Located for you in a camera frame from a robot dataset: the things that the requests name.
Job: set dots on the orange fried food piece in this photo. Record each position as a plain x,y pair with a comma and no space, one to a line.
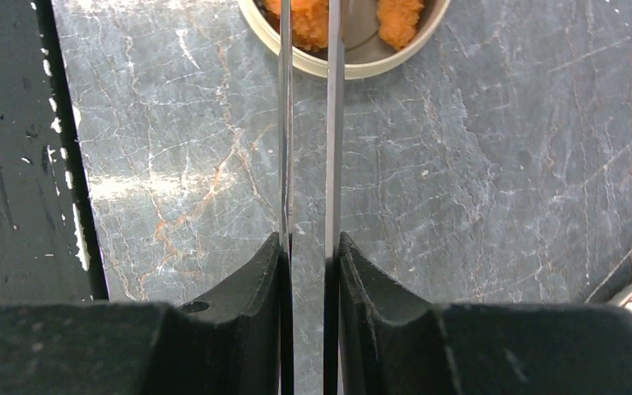
310,24

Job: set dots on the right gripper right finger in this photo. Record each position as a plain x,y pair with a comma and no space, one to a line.
394,342

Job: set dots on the metal tongs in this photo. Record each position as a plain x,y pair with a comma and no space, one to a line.
335,80

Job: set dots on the near brown bowl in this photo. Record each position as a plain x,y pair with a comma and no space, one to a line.
366,54

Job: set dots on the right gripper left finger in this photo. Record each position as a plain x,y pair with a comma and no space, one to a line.
226,341

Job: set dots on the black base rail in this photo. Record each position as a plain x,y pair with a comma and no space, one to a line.
49,251

